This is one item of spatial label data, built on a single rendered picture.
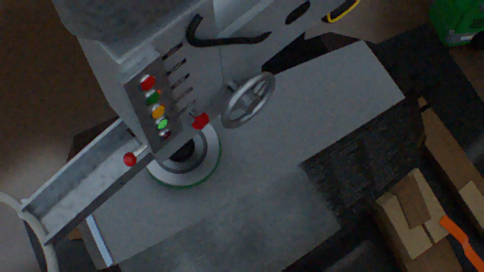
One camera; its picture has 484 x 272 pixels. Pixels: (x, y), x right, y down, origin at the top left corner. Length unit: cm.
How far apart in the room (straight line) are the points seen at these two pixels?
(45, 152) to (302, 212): 148
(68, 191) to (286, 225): 65
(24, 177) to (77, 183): 138
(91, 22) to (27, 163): 193
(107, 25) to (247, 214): 85
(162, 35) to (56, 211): 59
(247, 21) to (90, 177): 53
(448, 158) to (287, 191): 113
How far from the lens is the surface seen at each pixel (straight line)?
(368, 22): 284
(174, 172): 144
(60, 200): 128
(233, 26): 103
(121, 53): 83
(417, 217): 216
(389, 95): 163
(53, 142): 264
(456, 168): 244
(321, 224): 161
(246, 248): 153
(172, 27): 85
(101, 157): 128
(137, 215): 148
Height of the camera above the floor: 221
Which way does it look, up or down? 65 degrees down
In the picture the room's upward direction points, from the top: 5 degrees counter-clockwise
